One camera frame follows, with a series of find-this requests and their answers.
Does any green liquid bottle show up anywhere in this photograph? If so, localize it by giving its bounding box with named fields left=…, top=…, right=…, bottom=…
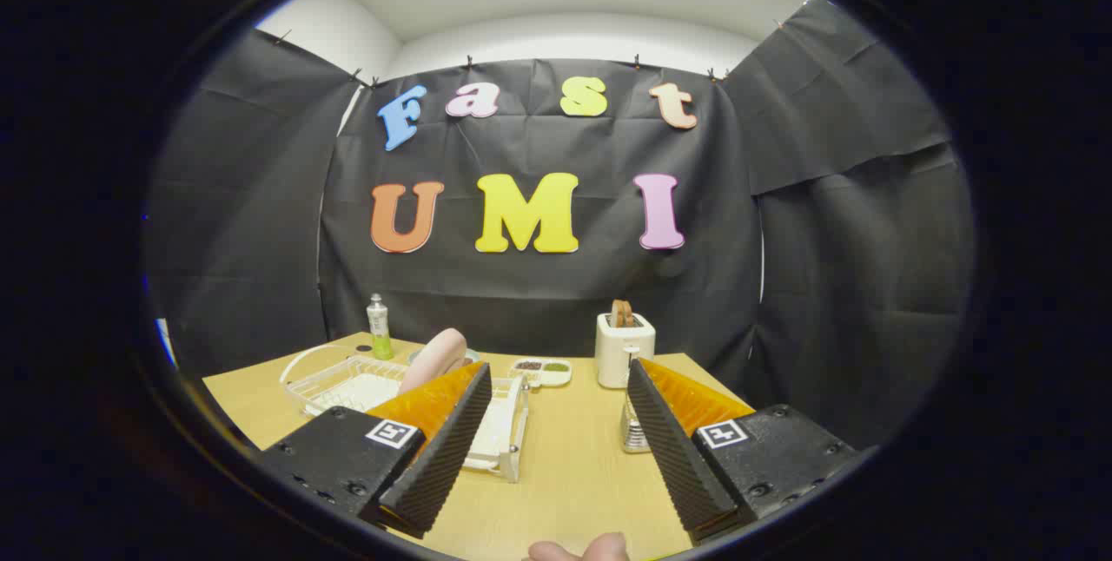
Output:
left=366, top=294, right=394, bottom=361

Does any metal wire basket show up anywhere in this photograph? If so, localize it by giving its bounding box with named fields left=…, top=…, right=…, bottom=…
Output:
left=620, top=387, right=654, bottom=455

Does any black backdrop cloth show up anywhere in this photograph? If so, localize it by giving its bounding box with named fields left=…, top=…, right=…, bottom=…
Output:
left=143, top=0, right=978, bottom=449

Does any white divided seasoning dish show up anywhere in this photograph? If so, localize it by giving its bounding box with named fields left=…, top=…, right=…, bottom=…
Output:
left=509, top=357, right=573, bottom=390

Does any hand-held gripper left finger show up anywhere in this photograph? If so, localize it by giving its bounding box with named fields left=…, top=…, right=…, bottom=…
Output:
left=259, top=361, right=493, bottom=540

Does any pink plate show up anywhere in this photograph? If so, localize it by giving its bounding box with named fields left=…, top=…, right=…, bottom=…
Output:
left=398, top=328, right=468, bottom=397

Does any white toaster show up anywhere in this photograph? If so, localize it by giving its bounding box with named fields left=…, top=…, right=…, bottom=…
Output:
left=595, top=312, right=657, bottom=390

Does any white wire dish rack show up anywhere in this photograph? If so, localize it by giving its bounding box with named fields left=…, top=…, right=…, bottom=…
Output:
left=280, top=344, right=531, bottom=484

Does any teal plate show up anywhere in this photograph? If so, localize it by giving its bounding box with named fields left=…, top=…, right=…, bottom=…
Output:
left=408, top=348, right=480, bottom=367

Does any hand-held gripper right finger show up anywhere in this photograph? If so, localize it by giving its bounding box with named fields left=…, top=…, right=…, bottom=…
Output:
left=625, top=358, right=861, bottom=545

